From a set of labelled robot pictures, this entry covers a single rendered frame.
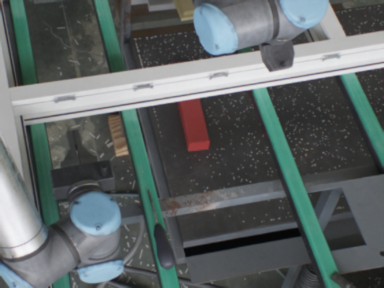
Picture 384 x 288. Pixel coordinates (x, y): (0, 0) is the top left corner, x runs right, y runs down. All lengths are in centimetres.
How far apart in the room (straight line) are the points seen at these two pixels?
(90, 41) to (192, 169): 123
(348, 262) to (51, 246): 66
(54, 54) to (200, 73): 137
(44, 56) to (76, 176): 154
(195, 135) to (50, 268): 83
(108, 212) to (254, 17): 44
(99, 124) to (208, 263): 107
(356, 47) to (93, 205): 86
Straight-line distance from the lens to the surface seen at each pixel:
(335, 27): 195
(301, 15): 126
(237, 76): 183
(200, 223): 193
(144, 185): 166
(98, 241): 136
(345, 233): 203
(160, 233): 157
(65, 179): 157
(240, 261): 193
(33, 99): 172
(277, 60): 142
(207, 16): 124
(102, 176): 157
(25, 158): 169
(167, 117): 211
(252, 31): 125
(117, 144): 271
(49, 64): 303
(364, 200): 174
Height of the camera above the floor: 227
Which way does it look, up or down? 55 degrees down
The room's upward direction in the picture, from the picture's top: 7 degrees clockwise
